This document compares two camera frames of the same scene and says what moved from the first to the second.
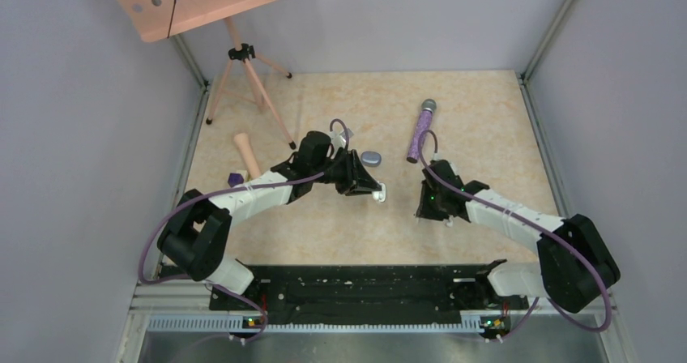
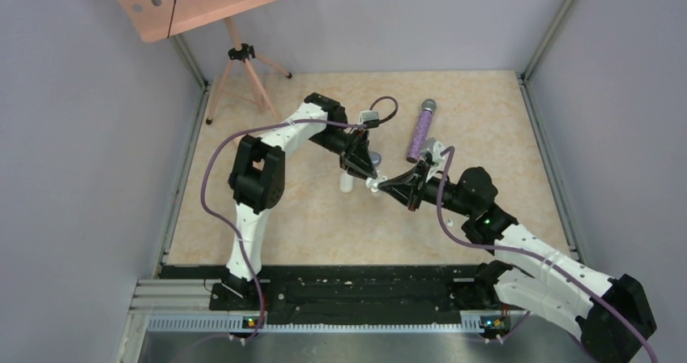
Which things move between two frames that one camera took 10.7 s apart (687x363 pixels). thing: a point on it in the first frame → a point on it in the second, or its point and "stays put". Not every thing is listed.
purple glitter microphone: [423, 125] stays put
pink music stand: [157, 6] stays put
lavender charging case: [371, 158] stays put
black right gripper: [424, 210] → [401, 189]
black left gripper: [356, 179] → [356, 157]
